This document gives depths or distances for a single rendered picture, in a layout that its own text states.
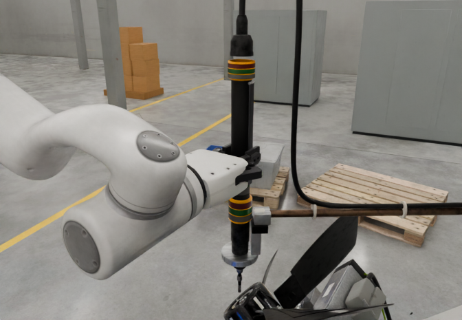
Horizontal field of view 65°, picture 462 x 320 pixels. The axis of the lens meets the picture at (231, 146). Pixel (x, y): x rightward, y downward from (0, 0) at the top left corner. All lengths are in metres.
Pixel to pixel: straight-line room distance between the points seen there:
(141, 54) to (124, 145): 8.42
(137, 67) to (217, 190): 8.49
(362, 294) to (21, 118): 0.90
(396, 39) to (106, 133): 5.82
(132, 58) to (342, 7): 7.00
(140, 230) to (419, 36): 5.83
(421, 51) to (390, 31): 0.53
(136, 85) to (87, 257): 8.64
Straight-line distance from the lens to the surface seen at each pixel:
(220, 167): 0.52
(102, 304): 2.85
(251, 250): 0.71
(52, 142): 0.43
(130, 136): 0.38
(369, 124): 6.31
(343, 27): 12.85
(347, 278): 1.18
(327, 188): 4.03
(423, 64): 6.13
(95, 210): 0.40
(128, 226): 0.40
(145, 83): 8.86
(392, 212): 0.74
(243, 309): 0.88
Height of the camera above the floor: 1.86
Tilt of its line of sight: 20 degrees down
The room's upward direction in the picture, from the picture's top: straight up
